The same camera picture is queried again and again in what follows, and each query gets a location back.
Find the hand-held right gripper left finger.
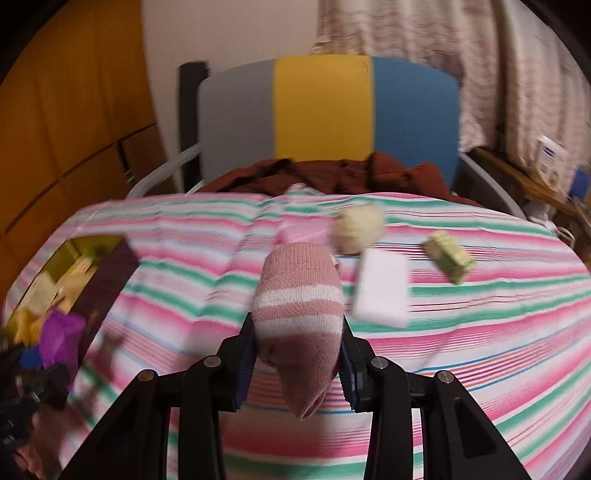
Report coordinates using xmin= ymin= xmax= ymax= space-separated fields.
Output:
xmin=58 ymin=316 xmax=259 ymax=480

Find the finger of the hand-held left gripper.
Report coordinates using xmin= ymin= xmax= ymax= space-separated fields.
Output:
xmin=18 ymin=347 xmax=46 ymax=371
xmin=42 ymin=364 xmax=73 ymax=403

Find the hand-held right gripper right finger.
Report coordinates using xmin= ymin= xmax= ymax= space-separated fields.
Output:
xmin=339 ymin=320 xmax=532 ymax=480

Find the purple packet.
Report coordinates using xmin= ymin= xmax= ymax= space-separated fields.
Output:
xmin=39 ymin=310 xmax=88 ymax=370

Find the pink striped sock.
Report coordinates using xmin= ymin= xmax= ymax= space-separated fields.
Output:
xmin=252 ymin=242 xmax=347 ymax=423

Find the large yellow sponge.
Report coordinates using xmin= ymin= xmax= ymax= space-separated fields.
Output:
xmin=28 ymin=271 xmax=63 ymax=308
xmin=60 ymin=258 xmax=100 ymax=308

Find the brown cardboard box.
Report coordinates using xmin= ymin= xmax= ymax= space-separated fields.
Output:
xmin=0 ymin=233 xmax=139 ymax=370

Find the small yellow sponge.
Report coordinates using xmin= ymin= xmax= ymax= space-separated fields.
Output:
xmin=13 ymin=308 xmax=44 ymax=344

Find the white sponge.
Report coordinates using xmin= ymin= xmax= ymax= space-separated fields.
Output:
xmin=353 ymin=248 xmax=411 ymax=329

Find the striped bed sheet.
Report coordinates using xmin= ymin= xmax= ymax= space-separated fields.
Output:
xmin=0 ymin=185 xmax=591 ymax=480

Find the yellow green scouring sponge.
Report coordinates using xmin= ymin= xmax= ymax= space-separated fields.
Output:
xmin=76 ymin=240 xmax=114 ymax=264

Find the cream yarn ball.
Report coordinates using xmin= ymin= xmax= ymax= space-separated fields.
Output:
xmin=333 ymin=203 xmax=385 ymax=254

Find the small green box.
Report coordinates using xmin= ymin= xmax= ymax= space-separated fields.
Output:
xmin=424 ymin=231 xmax=477 ymax=284

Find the red-brown blanket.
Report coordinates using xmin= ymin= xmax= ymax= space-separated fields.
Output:
xmin=198 ymin=152 xmax=481 ymax=206

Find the orange wooden wardrobe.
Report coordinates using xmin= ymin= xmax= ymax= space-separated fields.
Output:
xmin=0 ymin=0 xmax=176 ymax=241

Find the wooden desk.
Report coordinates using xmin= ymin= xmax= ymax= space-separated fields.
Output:
xmin=471 ymin=145 xmax=591 ymax=217

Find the grey yellow blue cushion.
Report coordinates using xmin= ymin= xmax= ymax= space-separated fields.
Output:
xmin=198 ymin=54 xmax=460 ymax=197

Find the white blue printed box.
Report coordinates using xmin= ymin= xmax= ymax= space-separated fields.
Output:
xmin=536 ymin=135 xmax=570 ymax=188

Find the blue mug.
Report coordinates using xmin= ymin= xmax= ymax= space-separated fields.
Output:
xmin=568 ymin=166 xmax=591 ymax=201

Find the patterned curtain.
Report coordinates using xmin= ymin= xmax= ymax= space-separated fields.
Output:
xmin=314 ymin=0 xmax=591 ymax=155

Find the white bed rail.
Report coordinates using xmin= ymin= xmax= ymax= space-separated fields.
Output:
xmin=127 ymin=143 xmax=204 ymax=199

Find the grey bed rail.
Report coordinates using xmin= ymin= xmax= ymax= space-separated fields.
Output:
xmin=457 ymin=152 xmax=527 ymax=215

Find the black bed post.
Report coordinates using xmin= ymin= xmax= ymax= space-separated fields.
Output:
xmin=178 ymin=62 xmax=208 ymax=192

